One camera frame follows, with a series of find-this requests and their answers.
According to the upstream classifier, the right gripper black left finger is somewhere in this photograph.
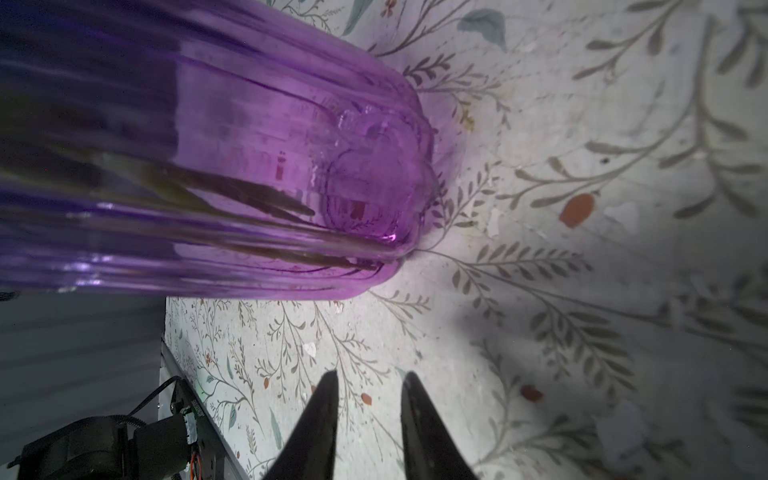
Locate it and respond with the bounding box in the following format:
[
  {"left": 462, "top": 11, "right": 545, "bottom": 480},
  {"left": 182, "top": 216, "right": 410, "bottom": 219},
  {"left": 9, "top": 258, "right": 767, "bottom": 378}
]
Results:
[{"left": 263, "top": 370, "right": 339, "bottom": 480}]

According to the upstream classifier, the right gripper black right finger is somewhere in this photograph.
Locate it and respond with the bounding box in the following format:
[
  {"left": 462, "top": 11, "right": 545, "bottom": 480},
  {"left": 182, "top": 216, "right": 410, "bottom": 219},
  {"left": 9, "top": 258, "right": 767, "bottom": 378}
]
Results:
[{"left": 401, "top": 372, "right": 477, "bottom": 480}]

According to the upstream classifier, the blue purple glass vase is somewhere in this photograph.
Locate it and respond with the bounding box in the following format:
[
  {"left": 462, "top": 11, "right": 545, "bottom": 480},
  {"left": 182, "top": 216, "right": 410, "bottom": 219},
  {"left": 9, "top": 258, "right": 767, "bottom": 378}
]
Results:
[{"left": 1, "top": 1, "right": 438, "bottom": 300}]

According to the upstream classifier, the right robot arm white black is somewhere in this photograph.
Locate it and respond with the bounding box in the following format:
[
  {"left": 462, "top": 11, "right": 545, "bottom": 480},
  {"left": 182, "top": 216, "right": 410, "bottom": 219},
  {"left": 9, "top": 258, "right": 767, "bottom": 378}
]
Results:
[{"left": 7, "top": 371, "right": 475, "bottom": 479}]

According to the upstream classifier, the floral patterned table mat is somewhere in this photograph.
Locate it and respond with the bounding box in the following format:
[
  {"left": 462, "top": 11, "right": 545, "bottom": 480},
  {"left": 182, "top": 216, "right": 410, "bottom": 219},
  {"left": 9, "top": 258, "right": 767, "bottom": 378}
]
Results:
[{"left": 165, "top": 1, "right": 767, "bottom": 479}]

